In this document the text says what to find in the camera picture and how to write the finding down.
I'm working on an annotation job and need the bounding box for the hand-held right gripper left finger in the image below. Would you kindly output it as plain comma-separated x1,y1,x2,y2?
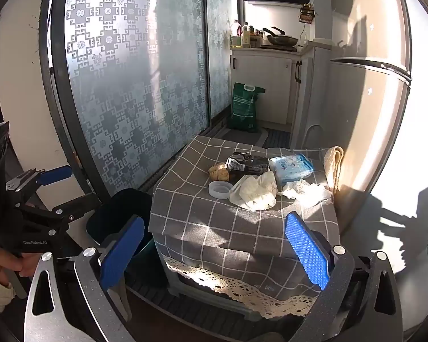
23,215,146,342

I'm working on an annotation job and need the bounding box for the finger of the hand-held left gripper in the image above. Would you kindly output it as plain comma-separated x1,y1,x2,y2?
5,166,74,203
14,192,106,236

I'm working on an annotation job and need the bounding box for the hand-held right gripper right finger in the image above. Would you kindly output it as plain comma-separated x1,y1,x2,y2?
284,211,404,342

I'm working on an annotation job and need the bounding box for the dark blue trash bin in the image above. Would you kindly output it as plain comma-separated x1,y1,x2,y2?
86,189,161,278

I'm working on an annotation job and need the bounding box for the white tissue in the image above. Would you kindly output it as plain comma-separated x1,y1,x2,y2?
277,180,334,207

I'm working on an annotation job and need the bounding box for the white plastic bag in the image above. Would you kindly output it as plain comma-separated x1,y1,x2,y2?
229,171,278,211

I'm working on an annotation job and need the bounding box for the black snack packet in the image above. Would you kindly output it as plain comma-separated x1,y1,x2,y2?
225,152,270,176

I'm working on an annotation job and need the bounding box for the white plastic lid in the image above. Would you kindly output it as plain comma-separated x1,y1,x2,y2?
209,181,233,198

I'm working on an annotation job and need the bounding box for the person's left hand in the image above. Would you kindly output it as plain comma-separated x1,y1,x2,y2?
0,249,47,287

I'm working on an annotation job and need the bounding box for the grey checked tablecloth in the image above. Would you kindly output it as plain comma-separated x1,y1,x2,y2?
148,135,343,319

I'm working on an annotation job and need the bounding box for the blue wet wipes pack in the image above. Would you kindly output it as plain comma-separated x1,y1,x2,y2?
269,154,314,186

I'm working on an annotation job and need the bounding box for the beige knitted cloth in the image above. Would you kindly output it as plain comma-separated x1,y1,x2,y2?
324,146,345,191

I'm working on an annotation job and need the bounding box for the white folded board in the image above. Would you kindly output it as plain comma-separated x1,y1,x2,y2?
303,125,323,149

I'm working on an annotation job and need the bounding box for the dark striped floor carpet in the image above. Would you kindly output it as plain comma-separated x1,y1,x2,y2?
126,128,309,342

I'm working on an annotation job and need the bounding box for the brown food scrap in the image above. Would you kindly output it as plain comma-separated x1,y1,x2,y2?
209,163,231,182

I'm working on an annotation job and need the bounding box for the patterned frosted glass door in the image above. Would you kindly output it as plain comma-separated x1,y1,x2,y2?
52,0,211,200
203,0,238,122

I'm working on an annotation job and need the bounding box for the grey oval floor mat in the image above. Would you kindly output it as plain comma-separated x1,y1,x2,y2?
214,128,270,147

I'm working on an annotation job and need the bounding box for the beige refrigerator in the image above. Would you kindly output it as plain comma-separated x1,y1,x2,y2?
321,0,414,193

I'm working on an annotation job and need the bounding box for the green rice bag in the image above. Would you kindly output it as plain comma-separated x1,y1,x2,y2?
229,83,266,131

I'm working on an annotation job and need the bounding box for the white sink cabinet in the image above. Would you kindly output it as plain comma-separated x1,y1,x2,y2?
290,39,334,139

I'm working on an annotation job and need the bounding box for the white stove cabinet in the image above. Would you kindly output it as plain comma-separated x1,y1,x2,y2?
230,48,304,125

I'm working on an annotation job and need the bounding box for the black frying pan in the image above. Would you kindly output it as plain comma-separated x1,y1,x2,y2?
263,27,299,46

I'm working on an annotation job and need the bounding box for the row of condiment bottles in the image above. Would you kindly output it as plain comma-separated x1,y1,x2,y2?
242,23,265,48

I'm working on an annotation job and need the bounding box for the large oil bottle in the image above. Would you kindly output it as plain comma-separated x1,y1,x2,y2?
232,19,244,48

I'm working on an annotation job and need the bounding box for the wall spice rack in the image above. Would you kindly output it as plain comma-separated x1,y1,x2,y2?
299,3,314,25

